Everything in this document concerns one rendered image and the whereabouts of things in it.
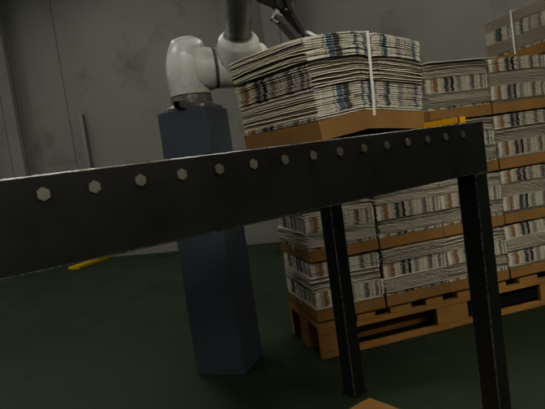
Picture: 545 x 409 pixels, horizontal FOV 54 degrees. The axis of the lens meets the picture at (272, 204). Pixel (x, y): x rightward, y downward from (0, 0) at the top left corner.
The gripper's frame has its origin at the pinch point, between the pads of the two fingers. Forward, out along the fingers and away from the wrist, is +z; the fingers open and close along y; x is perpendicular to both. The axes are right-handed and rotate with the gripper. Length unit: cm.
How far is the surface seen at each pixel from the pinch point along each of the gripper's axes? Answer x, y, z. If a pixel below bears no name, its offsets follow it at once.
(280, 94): 4.1, 25.3, -13.9
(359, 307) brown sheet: -45, 78, 71
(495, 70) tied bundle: -19, -22, 110
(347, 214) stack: -45, 44, 60
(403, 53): 15.2, 9.3, 13.8
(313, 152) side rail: 30, 43, -25
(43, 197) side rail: 30, 58, -68
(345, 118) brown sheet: 15.5, 30.1, -3.6
